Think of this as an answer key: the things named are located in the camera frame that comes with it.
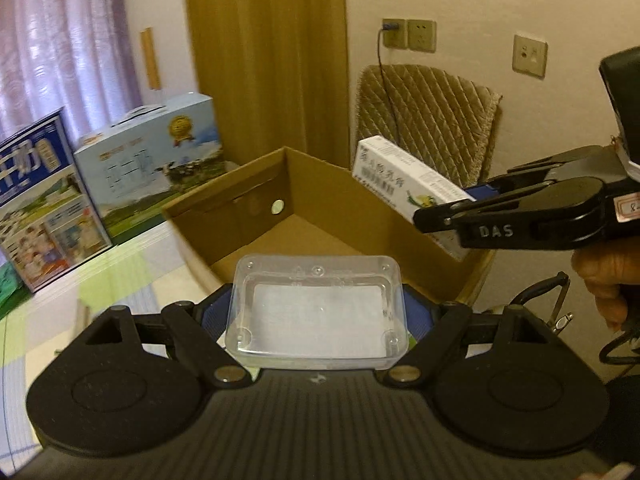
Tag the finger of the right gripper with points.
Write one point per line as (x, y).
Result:
(547, 216)
(575, 177)

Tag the quilted beige chair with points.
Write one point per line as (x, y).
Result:
(447, 121)

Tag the dark blue milk carton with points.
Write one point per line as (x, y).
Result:
(49, 224)

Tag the long white medicine box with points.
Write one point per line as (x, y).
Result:
(401, 180)

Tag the wooden stick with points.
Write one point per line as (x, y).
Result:
(149, 59)

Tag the green wipes pack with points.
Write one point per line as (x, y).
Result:
(13, 290)

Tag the plaid tablecloth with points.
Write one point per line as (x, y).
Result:
(146, 273)

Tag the brown cardboard box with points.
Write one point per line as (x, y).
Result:
(290, 203)

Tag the light blue milk carton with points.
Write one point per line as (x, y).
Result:
(151, 156)

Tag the purple sheer curtain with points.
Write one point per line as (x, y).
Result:
(71, 55)

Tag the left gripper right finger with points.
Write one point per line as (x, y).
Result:
(437, 330)

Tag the wall socket with plug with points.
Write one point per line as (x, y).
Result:
(394, 35)

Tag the right hand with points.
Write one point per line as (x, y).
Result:
(605, 267)

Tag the clear plastic container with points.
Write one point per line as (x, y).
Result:
(317, 313)

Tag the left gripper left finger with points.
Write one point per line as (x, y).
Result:
(194, 330)

